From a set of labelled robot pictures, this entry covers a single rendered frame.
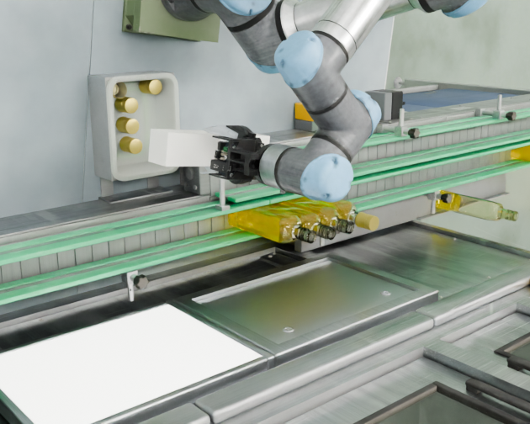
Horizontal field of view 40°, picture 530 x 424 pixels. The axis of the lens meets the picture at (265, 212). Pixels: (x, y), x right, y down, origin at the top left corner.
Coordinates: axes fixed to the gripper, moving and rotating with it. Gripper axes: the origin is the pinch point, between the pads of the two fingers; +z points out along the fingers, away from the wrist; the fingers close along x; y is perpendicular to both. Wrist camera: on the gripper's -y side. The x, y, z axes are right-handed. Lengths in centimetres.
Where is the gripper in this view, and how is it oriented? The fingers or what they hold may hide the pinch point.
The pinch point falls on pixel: (214, 149)
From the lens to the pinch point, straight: 140.5
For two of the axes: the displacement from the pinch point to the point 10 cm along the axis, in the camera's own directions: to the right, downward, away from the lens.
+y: -7.6, 0.4, -6.5
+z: -6.4, -2.0, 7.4
